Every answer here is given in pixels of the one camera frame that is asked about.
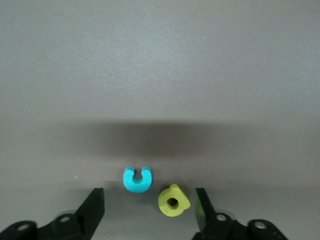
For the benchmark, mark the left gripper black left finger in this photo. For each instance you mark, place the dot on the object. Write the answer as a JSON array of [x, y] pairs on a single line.
[[85, 220]]

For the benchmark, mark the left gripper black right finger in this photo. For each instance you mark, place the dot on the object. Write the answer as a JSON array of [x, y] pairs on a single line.
[[207, 222]]

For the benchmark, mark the yellow foam letter d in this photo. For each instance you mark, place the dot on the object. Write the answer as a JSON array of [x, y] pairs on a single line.
[[166, 207]]

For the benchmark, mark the teal foam letter c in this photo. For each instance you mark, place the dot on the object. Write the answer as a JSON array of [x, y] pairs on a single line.
[[137, 187]]

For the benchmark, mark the brown table mat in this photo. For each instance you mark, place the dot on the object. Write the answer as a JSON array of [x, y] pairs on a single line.
[[160, 75]]

